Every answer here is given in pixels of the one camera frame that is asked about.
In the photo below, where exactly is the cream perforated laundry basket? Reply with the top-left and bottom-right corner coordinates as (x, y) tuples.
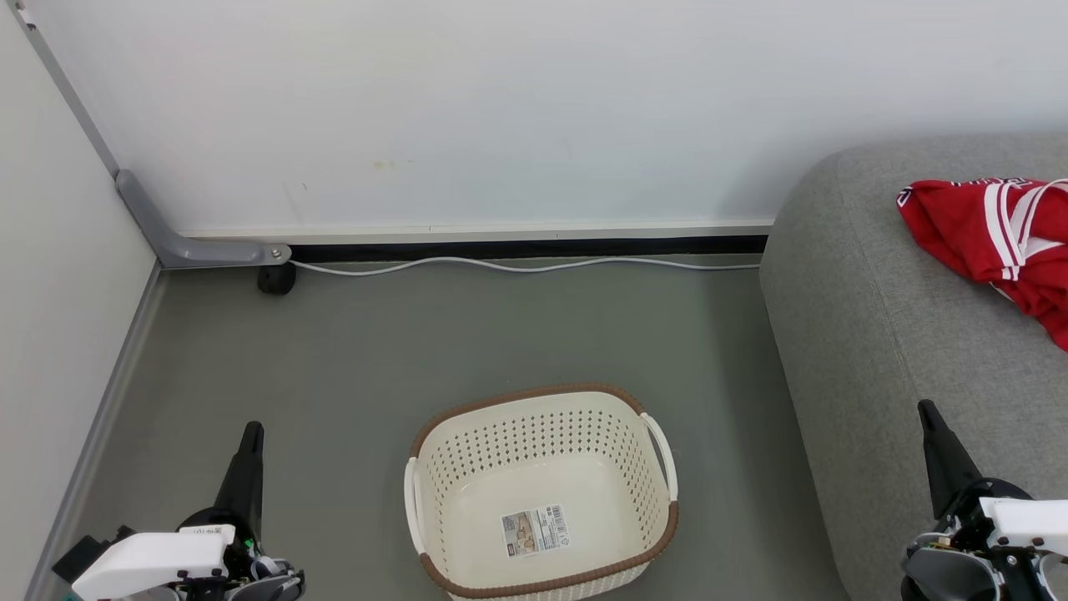
(404, 382), (679, 601)

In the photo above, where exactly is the white floor cable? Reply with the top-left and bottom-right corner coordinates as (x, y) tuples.
(290, 255), (762, 277)

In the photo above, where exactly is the white baseboard strip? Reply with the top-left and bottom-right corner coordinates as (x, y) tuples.
(175, 219), (775, 246)

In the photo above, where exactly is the barcode label sticker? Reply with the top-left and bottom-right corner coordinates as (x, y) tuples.
(501, 504), (573, 558)

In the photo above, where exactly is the black baseboard strip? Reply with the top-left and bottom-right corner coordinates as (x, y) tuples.
(288, 235), (768, 262)

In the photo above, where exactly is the black caster wheel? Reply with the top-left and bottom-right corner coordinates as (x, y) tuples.
(257, 263), (298, 296)

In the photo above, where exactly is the grey metal frame bracket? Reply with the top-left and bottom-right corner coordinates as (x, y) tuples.
(13, 0), (293, 270)

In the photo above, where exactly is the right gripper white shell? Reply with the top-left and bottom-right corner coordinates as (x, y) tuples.
(918, 400), (1068, 558)

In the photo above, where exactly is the grey floor skirting strip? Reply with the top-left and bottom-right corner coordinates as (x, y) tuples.
(25, 263), (164, 601)

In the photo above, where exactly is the red basketball jersey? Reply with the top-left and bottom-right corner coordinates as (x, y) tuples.
(897, 177), (1068, 351)

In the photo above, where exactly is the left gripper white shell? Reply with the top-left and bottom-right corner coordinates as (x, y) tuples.
(71, 421), (266, 601)

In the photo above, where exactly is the grey fabric sofa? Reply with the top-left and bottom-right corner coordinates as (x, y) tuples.
(759, 134), (1068, 601)

